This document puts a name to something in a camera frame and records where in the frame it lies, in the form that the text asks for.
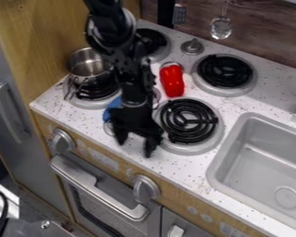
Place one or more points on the blue toy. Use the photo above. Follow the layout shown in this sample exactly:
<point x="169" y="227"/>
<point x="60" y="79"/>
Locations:
<point x="111" y="108"/>

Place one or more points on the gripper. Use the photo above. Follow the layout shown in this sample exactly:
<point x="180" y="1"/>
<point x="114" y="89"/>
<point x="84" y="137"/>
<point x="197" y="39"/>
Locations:
<point x="135" y="118"/>

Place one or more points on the silver pot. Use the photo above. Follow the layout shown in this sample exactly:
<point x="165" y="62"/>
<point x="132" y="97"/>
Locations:
<point x="88" y="66"/>

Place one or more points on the toy sink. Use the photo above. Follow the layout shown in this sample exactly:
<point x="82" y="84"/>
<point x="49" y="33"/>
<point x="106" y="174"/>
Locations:
<point x="261" y="166"/>

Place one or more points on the red toy pepper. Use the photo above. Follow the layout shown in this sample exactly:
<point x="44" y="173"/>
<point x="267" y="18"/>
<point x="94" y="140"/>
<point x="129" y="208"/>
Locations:
<point x="172" y="81"/>

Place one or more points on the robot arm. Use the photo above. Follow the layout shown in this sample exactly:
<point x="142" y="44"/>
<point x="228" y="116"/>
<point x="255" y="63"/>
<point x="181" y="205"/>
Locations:
<point x="109" y="21"/>

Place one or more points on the toy stove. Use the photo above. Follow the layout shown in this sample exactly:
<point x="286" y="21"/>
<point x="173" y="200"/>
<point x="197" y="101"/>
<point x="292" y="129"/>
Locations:
<point x="224" y="71"/>

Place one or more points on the grey toy refrigerator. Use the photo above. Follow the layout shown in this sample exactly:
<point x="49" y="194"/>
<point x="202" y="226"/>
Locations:
<point x="14" y="123"/>

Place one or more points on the grey hanging spatula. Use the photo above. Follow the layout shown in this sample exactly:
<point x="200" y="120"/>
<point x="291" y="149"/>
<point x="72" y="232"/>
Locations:
<point x="179" y="13"/>

